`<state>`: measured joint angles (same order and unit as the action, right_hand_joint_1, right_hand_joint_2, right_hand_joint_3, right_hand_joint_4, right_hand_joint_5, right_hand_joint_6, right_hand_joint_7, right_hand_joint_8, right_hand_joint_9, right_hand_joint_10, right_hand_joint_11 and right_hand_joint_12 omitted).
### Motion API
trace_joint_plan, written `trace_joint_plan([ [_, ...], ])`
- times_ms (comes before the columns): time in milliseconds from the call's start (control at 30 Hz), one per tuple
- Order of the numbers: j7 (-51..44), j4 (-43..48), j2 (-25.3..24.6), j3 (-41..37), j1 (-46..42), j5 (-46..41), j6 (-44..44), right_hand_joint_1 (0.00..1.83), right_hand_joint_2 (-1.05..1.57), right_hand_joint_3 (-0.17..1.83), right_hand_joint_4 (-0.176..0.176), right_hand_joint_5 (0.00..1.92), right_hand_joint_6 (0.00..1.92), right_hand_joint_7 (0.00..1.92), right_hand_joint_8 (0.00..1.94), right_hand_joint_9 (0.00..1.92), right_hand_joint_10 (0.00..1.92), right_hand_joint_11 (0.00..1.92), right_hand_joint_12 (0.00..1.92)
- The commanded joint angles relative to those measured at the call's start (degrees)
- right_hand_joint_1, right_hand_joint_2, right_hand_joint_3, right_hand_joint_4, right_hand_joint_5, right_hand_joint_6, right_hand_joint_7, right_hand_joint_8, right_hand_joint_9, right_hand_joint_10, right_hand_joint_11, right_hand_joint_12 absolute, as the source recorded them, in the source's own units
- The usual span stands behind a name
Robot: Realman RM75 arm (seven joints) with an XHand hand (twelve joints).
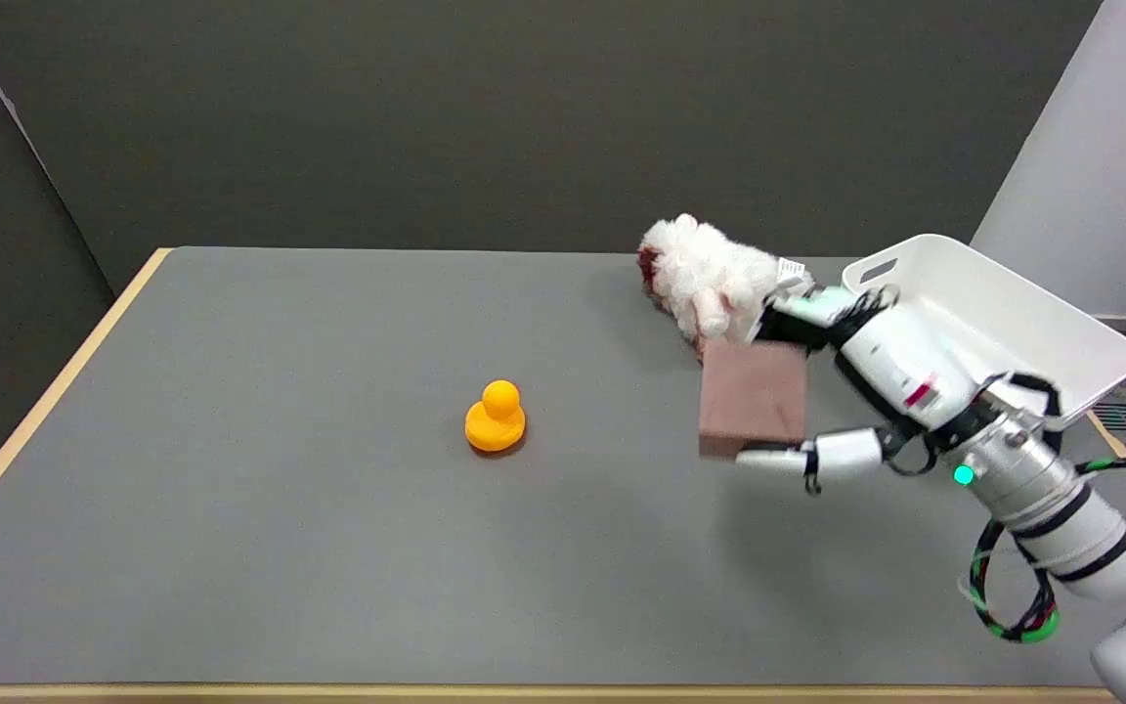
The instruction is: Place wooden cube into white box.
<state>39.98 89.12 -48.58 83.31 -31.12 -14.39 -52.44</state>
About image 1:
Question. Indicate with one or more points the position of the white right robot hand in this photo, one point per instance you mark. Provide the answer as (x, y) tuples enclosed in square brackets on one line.
[(900, 367)]

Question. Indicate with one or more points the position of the brown wooden cube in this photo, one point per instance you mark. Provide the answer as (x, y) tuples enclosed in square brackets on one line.
[(755, 397)]

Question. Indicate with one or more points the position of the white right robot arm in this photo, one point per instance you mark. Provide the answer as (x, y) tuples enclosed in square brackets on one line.
[(1071, 513)]

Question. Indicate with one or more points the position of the white plastic box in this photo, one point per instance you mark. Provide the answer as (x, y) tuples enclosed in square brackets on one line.
[(1003, 318)]

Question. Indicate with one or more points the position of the white plush toy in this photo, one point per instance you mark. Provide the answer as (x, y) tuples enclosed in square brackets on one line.
[(710, 274)]

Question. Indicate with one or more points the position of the orange rubber duck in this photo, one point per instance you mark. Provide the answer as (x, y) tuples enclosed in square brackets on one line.
[(496, 418)]

